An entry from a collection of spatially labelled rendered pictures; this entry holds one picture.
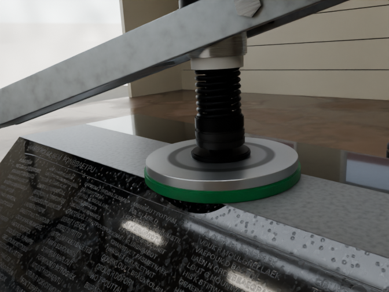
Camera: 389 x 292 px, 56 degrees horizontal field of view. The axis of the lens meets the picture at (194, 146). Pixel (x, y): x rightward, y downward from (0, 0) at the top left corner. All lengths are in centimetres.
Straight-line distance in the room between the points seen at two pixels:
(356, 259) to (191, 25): 30
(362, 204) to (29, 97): 46
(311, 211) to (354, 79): 662
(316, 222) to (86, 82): 34
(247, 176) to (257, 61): 757
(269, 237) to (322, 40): 690
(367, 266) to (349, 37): 673
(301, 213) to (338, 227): 4
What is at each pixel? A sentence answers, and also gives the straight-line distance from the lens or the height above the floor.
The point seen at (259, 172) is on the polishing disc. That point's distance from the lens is 44.
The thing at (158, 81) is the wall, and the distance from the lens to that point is 910.
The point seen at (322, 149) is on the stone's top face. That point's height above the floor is 82.
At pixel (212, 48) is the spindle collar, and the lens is 46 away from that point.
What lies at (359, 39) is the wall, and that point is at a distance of 695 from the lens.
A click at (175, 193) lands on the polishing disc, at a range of 44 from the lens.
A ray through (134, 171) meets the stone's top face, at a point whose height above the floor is 82.
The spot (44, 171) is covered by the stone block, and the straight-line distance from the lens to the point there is 75.
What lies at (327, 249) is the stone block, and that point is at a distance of 36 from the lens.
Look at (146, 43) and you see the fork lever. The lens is 47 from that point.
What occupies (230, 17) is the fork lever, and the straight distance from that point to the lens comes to 43.
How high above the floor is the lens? 100
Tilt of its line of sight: 15 degrees down
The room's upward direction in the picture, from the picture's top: 3 degrees counter-clockwise
